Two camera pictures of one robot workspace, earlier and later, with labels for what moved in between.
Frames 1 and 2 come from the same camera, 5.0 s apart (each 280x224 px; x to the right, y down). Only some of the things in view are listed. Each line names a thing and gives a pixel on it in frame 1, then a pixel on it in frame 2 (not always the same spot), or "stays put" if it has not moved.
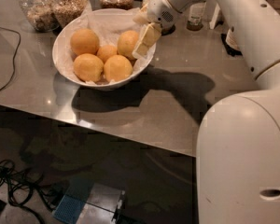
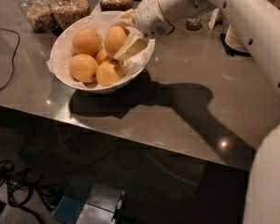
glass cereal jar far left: x=36 y=4 stays put
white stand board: x=215 y=15 stays put
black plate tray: x=231 y=49 stays put
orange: x=127 y=44 -> x=115 y=39
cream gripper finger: x=141 y=17 -> x=125 y=20
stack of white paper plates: x=231 y=39 stays put
